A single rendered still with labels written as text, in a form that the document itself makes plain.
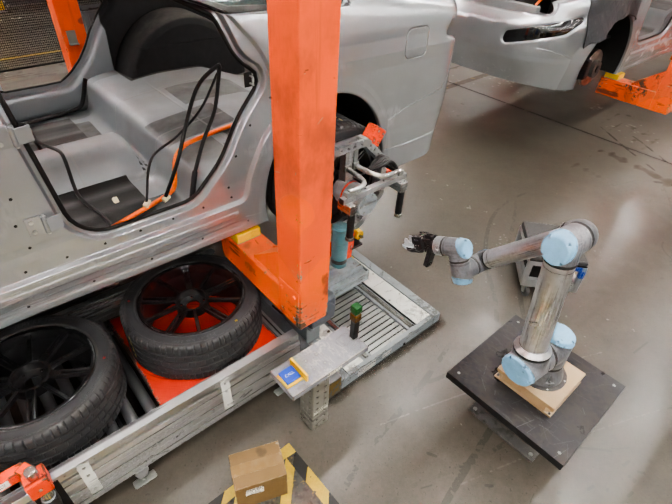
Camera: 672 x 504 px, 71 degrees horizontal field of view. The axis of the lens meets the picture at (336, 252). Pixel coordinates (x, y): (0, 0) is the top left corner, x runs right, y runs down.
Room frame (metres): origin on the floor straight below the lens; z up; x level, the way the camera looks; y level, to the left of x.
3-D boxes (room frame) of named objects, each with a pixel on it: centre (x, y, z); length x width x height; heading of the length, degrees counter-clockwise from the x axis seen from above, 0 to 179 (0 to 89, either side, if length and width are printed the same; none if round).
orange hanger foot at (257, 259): (1.79, 0.36, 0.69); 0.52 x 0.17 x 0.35; 43
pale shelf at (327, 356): (1.34, 0.04, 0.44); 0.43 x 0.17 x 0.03; 133
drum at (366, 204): (2.06, -0.08, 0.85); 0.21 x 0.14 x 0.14; 43
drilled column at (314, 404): (1.32, 0.06, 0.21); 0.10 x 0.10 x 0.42; 43
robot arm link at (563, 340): (1.40, -0.98, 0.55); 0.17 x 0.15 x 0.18; 127
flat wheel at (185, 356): (1.63, 0.69, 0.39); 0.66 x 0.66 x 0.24
